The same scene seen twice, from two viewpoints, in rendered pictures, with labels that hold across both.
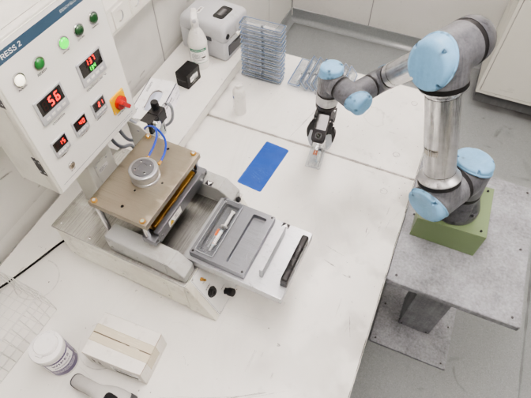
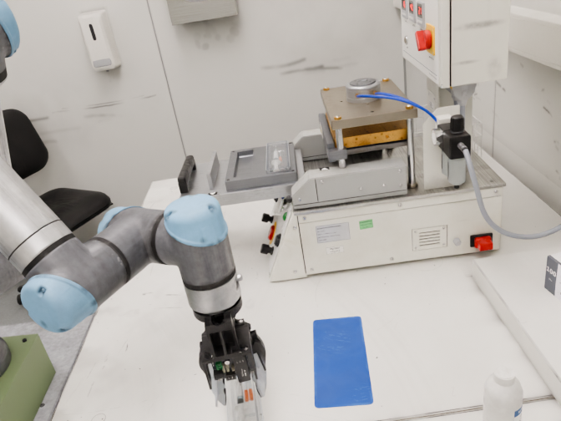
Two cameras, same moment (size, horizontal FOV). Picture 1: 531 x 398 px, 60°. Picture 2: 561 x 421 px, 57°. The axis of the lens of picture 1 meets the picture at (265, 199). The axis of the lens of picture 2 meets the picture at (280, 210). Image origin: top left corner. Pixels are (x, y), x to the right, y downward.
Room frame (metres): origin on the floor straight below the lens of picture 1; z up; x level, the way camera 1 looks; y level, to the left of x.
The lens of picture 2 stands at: (1.76, -0.33, 1.45)
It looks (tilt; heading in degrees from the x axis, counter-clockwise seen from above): 27 degrees down; 158
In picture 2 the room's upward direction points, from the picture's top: 10 degrees counter-clockwise
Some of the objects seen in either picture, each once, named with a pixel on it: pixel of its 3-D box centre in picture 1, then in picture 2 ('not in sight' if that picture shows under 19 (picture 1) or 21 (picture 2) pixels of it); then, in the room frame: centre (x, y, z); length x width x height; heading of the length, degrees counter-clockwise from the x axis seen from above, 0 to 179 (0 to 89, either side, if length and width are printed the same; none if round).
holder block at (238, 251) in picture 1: (233, 235); (261, 164); (0.65, 0.09, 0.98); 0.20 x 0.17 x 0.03; 155
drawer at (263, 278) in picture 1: (249, 244); (243, 172); (0.63, 0.05, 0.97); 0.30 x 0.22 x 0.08; 65
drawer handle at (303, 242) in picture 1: (295, 260); (187, 173); (0.57, -0.08, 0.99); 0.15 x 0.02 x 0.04; 155
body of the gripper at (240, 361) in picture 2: (325, 114); (224, 336); (1.16, -0.21, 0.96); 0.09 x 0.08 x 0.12; 162
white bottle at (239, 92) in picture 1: (239, 98); (502, 409); (1.39, 0.11, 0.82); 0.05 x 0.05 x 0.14
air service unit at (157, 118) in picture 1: (156, 124); (449, 149); (1.02, 0.34, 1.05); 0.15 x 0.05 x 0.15; 155
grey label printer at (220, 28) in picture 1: (215, 27); not in sight; (1.78, 0.22, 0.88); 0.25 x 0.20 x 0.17; 61
